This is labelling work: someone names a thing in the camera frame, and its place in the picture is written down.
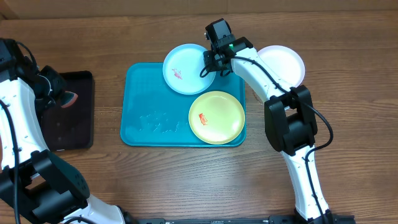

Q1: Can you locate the white plate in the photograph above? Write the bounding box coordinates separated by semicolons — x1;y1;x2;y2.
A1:
257;45;305;87

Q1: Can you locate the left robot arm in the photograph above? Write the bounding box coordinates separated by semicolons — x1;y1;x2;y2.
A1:
1;39;138;224

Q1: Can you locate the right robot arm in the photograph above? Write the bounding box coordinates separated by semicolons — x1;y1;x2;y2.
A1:
200;19;335;223

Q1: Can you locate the black rectangular tray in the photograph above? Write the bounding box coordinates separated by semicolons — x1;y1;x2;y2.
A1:
40;71;95;151

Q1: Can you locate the teal plastic tray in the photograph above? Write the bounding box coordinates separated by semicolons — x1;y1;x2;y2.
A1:
119;62;247;148

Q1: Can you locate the light blue plate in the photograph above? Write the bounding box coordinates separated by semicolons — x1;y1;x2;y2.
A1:
162;44;216;95

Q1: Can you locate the yellow-green plate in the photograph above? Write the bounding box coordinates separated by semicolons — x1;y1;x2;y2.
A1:
188;91;246;145

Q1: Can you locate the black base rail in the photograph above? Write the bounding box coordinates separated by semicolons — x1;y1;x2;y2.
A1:
133;215;356;224

